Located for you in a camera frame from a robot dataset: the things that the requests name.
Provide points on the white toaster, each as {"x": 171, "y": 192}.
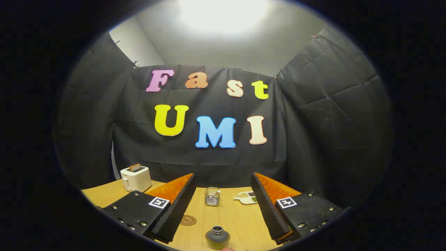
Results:
{"x": 136, "y": 179}

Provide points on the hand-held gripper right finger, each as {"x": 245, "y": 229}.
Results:
{"x": 268, "y": 209}

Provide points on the silver bottle green label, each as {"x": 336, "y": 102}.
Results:
{"x": 217, "y": 237}

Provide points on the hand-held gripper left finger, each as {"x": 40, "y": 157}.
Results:
{"x": 177, "y": 209}

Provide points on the toast slice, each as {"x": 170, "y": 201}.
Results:
{"x": 134, "y": 167}

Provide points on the wooden table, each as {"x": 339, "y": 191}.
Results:
{"x": 233, "y": 223}

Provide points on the black backdrop cloth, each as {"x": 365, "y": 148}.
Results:
{"x": 313, "y": 122}

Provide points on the round cork coaster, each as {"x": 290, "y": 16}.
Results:
{"x": 188, "y": 220}

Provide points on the white divided dish with beans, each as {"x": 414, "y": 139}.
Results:
{"x": 246, "y": 197}

